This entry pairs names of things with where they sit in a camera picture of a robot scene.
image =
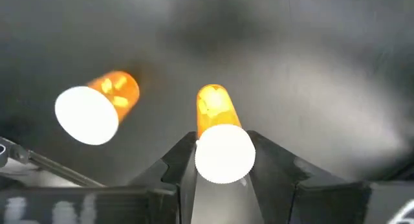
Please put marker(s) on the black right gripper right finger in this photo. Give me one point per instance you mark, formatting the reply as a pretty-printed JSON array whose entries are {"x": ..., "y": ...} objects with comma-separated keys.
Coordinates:
[{"x": 307, "y": 198}]

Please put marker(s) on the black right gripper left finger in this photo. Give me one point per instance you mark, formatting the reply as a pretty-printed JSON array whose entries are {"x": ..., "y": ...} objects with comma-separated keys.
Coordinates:
[{"x": 97, "y": 204}]

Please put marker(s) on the amber pill bottle white cap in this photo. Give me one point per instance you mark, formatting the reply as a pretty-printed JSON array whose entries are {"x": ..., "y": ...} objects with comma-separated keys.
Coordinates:
[
  {"x": 87, "y": 115},
  {"x": 224, "y": 152}
]

